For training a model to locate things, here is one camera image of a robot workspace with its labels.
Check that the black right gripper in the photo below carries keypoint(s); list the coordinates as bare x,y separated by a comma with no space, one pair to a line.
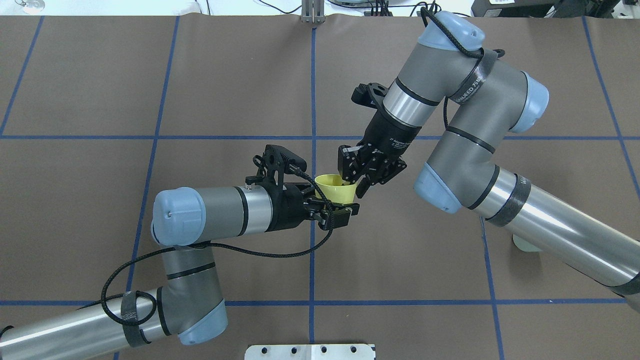
389,134

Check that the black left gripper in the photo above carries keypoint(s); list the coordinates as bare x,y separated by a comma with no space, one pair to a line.
286,210

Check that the yellow cup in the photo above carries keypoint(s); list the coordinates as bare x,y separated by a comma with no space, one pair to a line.
336,189

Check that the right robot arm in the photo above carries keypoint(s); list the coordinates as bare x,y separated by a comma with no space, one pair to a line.
450,64

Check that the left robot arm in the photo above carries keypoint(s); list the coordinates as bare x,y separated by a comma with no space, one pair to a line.
187,224

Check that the light green cup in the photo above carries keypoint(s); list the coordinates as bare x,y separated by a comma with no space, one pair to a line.
524,245

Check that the black device box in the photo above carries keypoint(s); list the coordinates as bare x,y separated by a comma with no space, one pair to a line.
533,8

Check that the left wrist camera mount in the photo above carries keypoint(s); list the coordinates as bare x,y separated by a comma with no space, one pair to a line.
275,162

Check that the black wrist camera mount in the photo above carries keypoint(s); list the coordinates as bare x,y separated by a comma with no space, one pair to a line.
369,95

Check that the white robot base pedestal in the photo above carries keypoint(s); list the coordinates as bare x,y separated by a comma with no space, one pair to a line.
338,351

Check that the aluminium frame post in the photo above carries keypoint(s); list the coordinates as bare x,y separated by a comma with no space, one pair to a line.
313,11

